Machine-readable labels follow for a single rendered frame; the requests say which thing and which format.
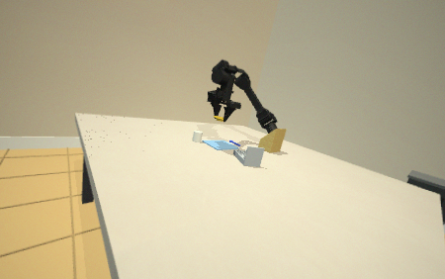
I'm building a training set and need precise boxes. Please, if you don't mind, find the light blue square mat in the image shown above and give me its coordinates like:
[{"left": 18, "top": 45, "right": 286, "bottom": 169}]
[{"left": 202, "top": 140, "right": 238, "bottom": 150}]

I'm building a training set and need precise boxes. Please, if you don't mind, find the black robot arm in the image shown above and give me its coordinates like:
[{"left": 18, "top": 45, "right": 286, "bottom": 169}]
[{"left": 208, "top": 60, "right": 277, "bottom": 134}]

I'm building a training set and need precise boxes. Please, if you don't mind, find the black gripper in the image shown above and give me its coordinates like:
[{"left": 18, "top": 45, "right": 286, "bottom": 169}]
[{"left": 207, "top": 86, "right": 241, "bottom": 122}]

